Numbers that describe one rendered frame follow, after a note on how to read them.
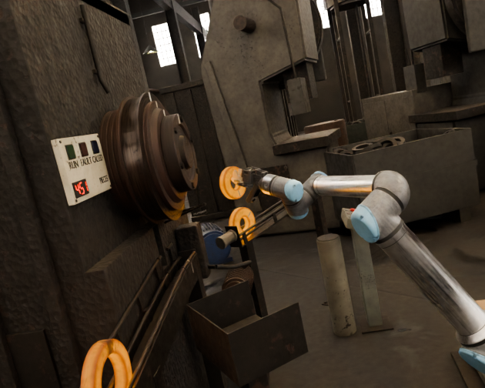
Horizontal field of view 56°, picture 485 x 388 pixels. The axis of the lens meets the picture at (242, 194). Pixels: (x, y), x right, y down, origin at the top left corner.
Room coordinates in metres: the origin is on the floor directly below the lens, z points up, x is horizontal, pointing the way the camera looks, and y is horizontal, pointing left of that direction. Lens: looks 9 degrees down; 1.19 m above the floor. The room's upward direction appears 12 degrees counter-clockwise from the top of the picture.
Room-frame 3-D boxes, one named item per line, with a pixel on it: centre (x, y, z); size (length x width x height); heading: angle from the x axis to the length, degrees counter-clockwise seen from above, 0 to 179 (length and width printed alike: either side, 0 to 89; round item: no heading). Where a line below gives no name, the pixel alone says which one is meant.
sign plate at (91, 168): (1.35, 0.44, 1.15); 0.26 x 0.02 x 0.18; 172
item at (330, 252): (2.23, -0.38, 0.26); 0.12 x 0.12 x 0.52
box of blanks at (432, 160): (3.92, -1.33, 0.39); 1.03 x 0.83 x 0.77; 97
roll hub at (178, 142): (1.66, 0.19, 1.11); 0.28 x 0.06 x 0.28; 172
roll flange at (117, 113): (1.69, 0.36, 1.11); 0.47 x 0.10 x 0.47; 172
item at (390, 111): (5.48, -2.11, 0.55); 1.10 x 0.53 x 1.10; 12
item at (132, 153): (1.68, 0.28, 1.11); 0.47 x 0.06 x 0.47; 172
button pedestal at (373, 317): (2.25, -0.54, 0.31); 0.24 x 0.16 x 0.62; 172
